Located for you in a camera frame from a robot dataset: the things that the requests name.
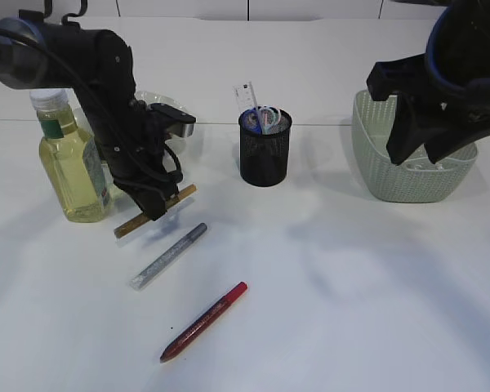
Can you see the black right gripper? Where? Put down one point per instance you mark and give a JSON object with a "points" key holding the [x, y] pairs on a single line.
{"points": [[423, 95]]}

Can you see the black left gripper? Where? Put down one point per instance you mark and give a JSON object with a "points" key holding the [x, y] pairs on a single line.
{"points": [[139, 159]]}

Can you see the clear plastic sheet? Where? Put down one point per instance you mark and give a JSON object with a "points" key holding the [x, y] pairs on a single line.
{"points": [[423, 164]]}

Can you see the gold marker pen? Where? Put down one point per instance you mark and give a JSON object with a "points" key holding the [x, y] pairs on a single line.
{"points": [[140, 220]]}

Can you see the silver marker pen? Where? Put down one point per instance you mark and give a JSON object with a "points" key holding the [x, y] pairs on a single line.
{"points": [[171, 254]]}

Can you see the yellow liquid plastic bottle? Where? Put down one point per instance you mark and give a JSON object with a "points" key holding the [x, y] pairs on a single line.
{"points": [[70, 158]]}

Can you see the red marker pen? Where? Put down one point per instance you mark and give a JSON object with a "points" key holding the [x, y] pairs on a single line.
{"points": [[202, 323]]}

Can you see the blue scissors with sheath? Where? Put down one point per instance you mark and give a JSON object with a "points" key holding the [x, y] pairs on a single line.
{"points": [[252, 122]]}

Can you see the clear plastic ruler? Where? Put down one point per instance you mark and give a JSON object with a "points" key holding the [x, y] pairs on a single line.
{"points": [[245, 97]]}

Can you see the pink scissors purple sheath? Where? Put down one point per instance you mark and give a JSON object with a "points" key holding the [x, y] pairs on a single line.
{"points": [[270, 119]]}

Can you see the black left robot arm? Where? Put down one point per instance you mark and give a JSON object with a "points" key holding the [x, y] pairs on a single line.
{"points": [[97, 65]]}

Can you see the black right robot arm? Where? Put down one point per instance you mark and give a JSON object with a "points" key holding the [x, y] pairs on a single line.
{"points": [[459, 45]]}

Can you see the green plastic woven basket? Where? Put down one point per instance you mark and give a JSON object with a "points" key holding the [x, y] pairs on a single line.
{"points": [[371, 125]]}

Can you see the green wavy glass plate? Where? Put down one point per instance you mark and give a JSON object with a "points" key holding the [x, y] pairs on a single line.
{"points": [[147, 96]]}

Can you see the black mesh pen cup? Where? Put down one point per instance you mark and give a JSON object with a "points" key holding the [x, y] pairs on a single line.
{"points": [[263, 159]]}

